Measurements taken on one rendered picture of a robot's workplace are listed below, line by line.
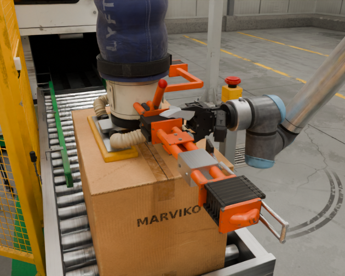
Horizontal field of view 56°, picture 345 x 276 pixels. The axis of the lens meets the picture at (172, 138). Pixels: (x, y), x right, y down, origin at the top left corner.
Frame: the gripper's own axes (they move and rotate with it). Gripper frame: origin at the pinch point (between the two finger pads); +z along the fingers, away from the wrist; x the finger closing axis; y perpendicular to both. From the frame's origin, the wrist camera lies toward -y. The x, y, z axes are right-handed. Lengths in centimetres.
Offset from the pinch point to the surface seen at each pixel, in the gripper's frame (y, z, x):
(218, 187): -31.2, 1.6, 2.7
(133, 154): 10.3, 5.9, -11.7
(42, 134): 119, 34, -50
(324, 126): 167, -245, -108
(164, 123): -1.8, 0.9, 2.5
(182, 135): -8.1, -1.4, 1.6
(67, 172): 62, 24, -44
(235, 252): 1, -27, -54
